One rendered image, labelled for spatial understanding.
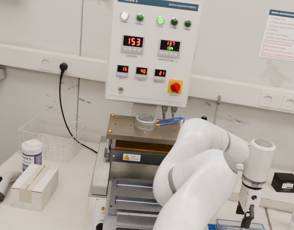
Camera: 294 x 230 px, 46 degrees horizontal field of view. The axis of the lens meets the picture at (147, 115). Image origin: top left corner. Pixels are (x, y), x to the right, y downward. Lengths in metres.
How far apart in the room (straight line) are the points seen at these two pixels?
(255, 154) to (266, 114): 0.60
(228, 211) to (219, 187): 0.78
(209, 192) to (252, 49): 1.05
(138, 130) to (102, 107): 0.63
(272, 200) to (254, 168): 0.42
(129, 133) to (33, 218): 0.48
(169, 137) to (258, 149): 0.30
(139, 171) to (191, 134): 0.48
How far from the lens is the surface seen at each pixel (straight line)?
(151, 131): 1.24
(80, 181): 1.58
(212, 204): 0.77
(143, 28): 1.30
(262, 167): 1.24
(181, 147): 0.89
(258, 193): 1.28
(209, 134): 0.94
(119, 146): 1.22
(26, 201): 1.41
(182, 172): 0.82
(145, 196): 1.09
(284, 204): 1.65
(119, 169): 1.33
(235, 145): 1.05
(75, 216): 1.39
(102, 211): 1.20
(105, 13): 1.73
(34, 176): 1.45
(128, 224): 1.01
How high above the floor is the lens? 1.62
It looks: 22 degrees down
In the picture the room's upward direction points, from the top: 7 degrees clockwise
